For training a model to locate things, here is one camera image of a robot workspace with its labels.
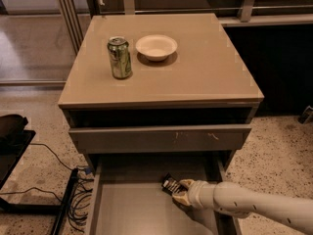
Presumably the black rxbar chocolate bar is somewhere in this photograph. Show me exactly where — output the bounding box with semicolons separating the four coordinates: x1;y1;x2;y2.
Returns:
161;173;187;195

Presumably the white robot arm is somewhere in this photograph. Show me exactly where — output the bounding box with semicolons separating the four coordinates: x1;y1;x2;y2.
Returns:
172;179;313;235

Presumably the open middle drawer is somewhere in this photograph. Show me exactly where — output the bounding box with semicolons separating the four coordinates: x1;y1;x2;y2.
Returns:
85;155;242;235

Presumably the grey drawer cabinet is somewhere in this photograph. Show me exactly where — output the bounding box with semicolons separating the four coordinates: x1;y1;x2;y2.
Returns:
58;13;265;235

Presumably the closed top drawer front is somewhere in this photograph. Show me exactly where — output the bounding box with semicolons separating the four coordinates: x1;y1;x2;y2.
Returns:
69;124;251;154

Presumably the white bowl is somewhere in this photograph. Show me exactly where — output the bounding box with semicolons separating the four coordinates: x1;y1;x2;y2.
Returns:
135;34;178;62

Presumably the green soda can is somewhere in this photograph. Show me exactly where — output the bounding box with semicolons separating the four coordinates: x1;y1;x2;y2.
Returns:
107;36;132;79

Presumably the black stand base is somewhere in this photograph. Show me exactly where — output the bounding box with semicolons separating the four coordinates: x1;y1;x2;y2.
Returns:
0;129;79;235

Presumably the dark object on stand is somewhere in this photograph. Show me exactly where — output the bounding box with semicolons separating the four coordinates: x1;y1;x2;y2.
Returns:
0;115;28;144

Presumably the black cable bundle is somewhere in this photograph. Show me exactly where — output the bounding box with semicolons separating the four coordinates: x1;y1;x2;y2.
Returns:
0;143;94;234

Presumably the metal railing frame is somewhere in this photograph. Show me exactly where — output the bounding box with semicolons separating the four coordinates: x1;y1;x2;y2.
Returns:
57;0;313;50

